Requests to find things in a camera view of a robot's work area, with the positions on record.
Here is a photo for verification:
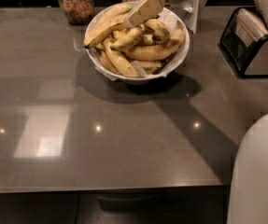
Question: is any small dark-tipped banana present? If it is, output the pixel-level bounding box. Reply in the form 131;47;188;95
144;19;171;44

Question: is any banana at bowl rear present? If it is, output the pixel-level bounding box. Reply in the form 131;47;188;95
96;3;132;25

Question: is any small centre banana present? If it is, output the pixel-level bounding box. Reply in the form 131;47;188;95
141;34;155;46

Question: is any long top banana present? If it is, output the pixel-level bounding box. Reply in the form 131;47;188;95
83;14;126;49

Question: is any middle short banana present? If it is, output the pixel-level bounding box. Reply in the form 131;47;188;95
110;27;143;51

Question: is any large right curved banana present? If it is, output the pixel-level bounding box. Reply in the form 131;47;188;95
125;28;185;61

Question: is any front bottom banana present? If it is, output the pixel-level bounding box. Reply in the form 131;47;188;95
131;60;163;75

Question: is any front left banana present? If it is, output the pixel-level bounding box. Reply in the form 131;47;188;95
103;38;138;78

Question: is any white paper bowl liner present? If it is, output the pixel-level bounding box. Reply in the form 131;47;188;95
87;8;190;85

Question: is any lower left banana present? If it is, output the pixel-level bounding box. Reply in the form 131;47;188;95
98;51;119;74

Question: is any white bowl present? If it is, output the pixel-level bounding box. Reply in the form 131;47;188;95
83;2;190;84

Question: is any white paper bag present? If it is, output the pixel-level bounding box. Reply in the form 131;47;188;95
179;0;207;34

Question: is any glass jar with granola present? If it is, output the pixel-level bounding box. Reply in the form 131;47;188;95
58;0;94;25

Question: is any black napkin holder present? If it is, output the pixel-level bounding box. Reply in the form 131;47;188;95
219;7;268;78

